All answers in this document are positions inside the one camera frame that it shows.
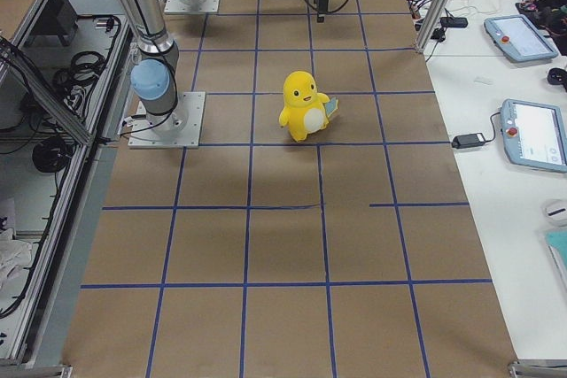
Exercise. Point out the black power adapter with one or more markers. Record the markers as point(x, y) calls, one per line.
point(466, 141)

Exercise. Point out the white computer mouse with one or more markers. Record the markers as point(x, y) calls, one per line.
point(555, 212)

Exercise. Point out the aluminium side frame rack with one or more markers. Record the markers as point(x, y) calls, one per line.
point(61, 61)

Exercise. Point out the upper teach pendant tablet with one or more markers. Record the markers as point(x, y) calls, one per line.
point(519, 39)

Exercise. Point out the yellow plush penguin toy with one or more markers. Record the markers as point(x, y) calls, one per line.
point(305, 109)

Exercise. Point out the teach pendant tablet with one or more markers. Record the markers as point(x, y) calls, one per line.
point(534, 135)
point(519, 39)

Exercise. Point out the lower teach pendant tablet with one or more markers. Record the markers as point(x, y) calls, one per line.
point(534, 135)

